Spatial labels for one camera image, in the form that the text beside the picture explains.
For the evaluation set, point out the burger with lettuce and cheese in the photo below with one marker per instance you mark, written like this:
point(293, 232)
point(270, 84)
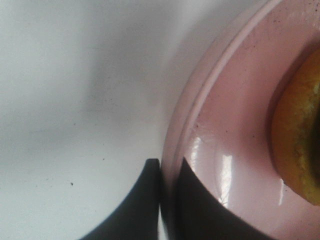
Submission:
point(295, 131)

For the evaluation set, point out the pink round plate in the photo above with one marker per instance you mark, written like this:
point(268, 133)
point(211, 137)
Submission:
point(220, 125)

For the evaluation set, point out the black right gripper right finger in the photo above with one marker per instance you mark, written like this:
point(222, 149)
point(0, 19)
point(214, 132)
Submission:
point(212, 215)

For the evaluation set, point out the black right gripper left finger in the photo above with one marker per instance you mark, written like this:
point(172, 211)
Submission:
point(137, 216)

